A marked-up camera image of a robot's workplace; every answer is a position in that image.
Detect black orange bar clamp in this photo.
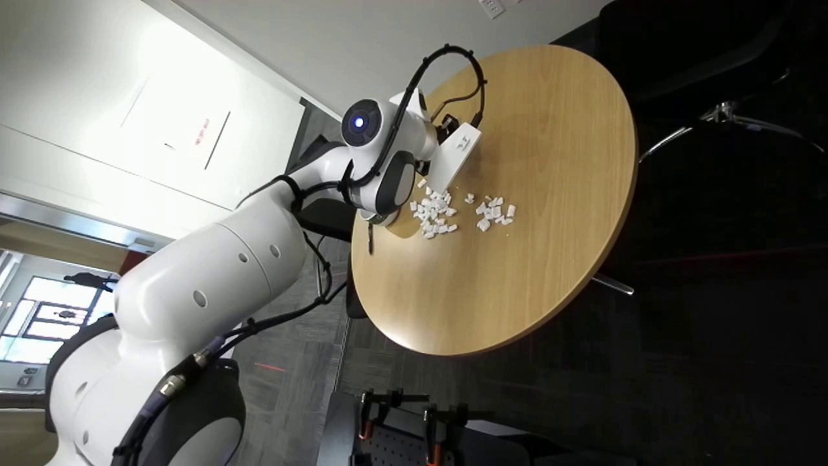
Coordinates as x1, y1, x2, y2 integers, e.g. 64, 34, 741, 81
354, 389, 433, 449
418, 405, 473, 466

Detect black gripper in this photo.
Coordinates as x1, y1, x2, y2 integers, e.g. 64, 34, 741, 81
433, 111, 462, 145

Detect black mesh office chair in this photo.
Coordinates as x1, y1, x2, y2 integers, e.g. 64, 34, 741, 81
603, 0, 828, 164
288, 132, 373, 246

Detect white paper wall notice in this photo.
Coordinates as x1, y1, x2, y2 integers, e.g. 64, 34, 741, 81
114, 81, 233, 172

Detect black perforated robot stand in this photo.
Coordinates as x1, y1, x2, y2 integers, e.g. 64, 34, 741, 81
347, 423, 537, 466

